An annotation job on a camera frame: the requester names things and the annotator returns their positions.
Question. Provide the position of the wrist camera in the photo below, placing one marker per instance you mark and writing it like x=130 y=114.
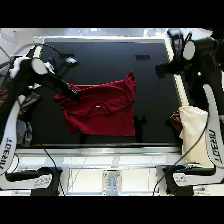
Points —
x=174 y=36
x=70 y=61

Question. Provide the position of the silver frame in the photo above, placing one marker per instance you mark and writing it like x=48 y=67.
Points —
x=111 y=181

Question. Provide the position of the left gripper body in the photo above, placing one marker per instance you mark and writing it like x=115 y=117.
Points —
x=72 y=93

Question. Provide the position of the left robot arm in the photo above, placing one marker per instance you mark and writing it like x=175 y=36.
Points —
x=8 y=146

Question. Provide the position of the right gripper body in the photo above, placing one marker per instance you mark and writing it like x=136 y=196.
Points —
x=164 y=69

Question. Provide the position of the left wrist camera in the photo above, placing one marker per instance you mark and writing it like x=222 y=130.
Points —
x=70 y=61

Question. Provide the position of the red T-shirt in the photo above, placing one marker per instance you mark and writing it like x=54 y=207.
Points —
x=103 y=110

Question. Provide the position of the cream garment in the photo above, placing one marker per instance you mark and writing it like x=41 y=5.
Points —
x=195 y=133

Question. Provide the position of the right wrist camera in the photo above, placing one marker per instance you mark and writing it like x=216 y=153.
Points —
x=174 y=36

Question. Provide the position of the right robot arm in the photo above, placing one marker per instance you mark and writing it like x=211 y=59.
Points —
x=214 y=140

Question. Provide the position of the brown garment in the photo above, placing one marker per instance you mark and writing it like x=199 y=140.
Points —
x=175 y=122
x=28 y=101

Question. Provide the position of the grey garment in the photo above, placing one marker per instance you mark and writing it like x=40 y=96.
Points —
x=24 y=133

